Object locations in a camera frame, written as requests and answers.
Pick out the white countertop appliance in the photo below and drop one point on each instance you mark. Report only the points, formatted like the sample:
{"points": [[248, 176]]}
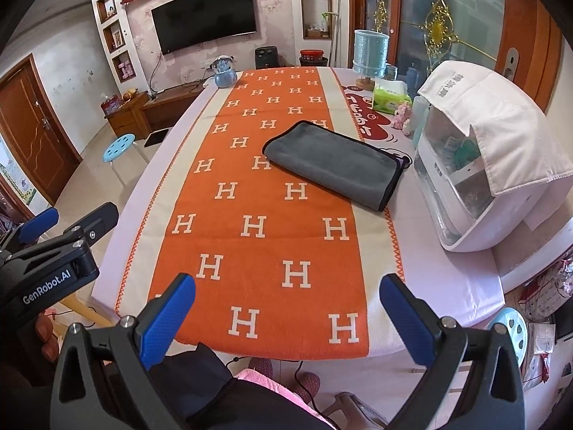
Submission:
{"points": [[452, 219]]}

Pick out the printed plastic bag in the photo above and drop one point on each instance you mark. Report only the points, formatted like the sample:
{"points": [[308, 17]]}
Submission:
{"points": [[550, 286]]}

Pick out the red bucket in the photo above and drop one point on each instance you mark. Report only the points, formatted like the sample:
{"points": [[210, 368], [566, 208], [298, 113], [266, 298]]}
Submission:
{"points": [[312, 57]]}

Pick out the blue snow globe toy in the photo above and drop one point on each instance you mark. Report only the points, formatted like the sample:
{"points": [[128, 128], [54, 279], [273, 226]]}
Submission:
{"points": [[224, 74]]}

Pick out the black floor scale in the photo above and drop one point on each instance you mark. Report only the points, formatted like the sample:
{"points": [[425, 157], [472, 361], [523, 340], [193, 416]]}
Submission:
{"points": [[156, 138]]}

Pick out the black clothing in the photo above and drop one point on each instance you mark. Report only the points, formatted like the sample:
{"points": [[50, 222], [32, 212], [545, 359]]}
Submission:
{"points": [[201, 380]]}

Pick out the glass cabinet door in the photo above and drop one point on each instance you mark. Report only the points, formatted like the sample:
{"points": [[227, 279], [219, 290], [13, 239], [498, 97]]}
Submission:
{"points": [[429, 13]]}

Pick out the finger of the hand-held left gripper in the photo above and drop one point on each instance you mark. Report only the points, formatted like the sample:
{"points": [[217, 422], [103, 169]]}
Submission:
{"points": [[96, 221], [38, 226]]}

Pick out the pink tablecloth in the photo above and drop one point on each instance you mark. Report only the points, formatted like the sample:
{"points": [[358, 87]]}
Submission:
{"points": [[447, 277]]}

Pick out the white cloth cover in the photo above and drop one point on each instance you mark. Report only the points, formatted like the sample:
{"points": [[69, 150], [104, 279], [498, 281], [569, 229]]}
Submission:
{"points": [[501, 112]]}

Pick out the orange wooden door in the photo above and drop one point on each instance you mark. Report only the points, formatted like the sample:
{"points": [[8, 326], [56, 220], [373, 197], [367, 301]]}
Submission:
{"points": [[532, 31]]}

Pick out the red gift box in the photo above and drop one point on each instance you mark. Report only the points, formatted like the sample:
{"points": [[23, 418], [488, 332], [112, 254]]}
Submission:
{"points": [[111, 105]]}

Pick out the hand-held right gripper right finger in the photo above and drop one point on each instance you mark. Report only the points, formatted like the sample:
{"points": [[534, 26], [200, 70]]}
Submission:
{"points": [[409, 322]]}

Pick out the grey towel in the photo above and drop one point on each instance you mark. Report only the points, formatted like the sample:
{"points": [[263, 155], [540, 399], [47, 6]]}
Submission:
{"points": [[331, 161]]}

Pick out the blue table lamp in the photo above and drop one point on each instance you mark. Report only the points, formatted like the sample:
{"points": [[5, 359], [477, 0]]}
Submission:
{"points": [[369, 53]]}

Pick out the blue round stool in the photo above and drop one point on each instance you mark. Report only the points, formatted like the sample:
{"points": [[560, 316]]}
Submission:
{"points": [[510, 327], [118, 145]]}

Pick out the blue bottle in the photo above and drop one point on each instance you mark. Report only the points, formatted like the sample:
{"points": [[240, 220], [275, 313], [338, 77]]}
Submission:
{"points": [[412, 79]]}

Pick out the black flat television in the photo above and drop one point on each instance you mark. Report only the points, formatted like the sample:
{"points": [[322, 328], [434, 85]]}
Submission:
{"points": [[206, 15]]}

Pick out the pink slippers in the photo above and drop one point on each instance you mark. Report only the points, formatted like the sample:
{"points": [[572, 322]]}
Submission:
{"points": [[304, 385]]}

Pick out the orange printed blanket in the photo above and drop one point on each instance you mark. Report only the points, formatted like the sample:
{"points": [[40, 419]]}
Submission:
{"points": [[268, 242]]}

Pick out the brown wooden door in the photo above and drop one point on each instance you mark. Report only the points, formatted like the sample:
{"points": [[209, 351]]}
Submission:
{"points": [[36, 130]]}

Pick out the clear plastic bottle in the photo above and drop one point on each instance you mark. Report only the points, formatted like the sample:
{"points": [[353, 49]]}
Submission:
{"points": [[420, 121]]}

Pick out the person's left hand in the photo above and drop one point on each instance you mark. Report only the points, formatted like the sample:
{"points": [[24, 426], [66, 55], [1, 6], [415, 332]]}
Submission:
{"points": [[48, 336]]}

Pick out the beige plastic stool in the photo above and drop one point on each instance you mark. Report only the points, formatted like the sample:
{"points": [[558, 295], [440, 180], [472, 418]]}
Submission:
{"points": [[353, 412]]}

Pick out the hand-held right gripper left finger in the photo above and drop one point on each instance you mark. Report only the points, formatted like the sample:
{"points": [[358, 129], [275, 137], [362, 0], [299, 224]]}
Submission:
{"points": [[163, 322]]}

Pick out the pink clothing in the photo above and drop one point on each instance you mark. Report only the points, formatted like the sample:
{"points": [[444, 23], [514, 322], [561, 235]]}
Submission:
{"points": [[268, 385]]}

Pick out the wooden television cabinet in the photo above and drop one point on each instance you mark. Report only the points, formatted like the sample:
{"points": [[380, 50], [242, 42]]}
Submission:
{"points": [[165, 107]]}

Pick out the pink plush toy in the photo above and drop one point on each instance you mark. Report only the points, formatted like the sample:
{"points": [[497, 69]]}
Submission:
{"points": [[403, 116]]}

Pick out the green tissue pack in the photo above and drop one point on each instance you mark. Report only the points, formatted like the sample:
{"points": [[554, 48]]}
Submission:
{"points": [[391, 98]]}

